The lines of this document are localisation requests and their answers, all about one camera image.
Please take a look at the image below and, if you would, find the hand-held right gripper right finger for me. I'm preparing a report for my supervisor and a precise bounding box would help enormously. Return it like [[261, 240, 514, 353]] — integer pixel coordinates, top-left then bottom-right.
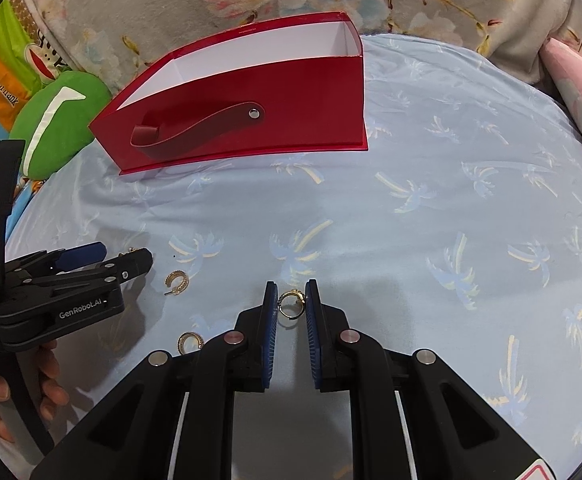
[[305, 279, 556, 480]]

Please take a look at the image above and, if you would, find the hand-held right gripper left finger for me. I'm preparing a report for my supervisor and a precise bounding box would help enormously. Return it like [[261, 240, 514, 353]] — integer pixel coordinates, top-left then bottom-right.
[[30, 281, 278, 480]]

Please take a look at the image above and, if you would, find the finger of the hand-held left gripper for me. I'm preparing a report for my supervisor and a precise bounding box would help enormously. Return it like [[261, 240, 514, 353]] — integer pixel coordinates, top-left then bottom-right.
[[6, 241, 108, 273], [8, 249, 154, 307]]

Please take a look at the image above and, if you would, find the gold ring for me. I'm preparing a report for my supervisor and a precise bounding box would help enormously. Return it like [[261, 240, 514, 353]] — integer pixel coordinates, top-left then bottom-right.
[[277, 290, 308, 322]]

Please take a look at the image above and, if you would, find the gold hoop earring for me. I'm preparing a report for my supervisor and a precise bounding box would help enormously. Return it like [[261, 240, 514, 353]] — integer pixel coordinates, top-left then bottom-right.
[[165, 270, 192, 297], [177, 332, 204, 356]]

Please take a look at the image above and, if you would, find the red box with strap handle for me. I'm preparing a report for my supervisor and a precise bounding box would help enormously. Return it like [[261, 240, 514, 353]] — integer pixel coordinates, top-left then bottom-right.
[[88, 11, 370, 177]]

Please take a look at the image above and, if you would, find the person's left hand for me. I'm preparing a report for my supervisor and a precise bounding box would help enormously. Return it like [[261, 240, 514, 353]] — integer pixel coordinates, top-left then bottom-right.
[[0, 337, 70, 431]]

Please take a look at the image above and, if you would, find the green round cushion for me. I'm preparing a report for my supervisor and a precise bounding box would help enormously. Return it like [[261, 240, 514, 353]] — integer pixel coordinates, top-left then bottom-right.
[[8, 71, 112, 181]]

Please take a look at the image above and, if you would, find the cartoon monkey printed sheet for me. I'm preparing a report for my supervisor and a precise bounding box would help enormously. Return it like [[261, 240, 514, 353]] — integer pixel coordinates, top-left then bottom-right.
[[0, 0, 96, 246]]

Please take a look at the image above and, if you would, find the light blue palm print sheet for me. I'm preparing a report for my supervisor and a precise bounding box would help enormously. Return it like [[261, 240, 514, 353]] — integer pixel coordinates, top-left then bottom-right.
[[0, 32, 582, 480]]

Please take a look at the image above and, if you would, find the grey floral blanket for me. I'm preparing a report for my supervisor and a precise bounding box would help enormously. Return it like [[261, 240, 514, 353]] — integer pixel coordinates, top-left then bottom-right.
[[21, 0, 582, 96]]

